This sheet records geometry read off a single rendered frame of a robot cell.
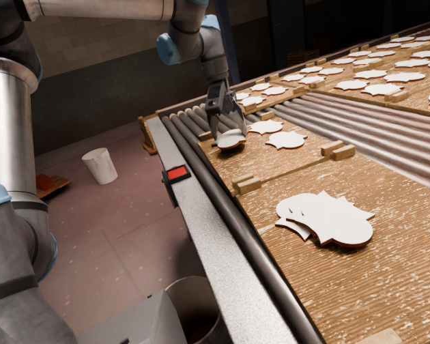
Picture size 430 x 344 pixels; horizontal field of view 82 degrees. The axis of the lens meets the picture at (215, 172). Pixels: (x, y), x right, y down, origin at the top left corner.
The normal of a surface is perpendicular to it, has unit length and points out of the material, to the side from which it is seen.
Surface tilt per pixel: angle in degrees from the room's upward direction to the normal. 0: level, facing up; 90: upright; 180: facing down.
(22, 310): 61
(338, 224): 0
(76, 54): 90
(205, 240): 0
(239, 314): 0
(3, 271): 72
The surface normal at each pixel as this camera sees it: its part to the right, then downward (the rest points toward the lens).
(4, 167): 0.57, -0.39
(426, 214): -0.23, -0.84
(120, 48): 0.43, 0.36
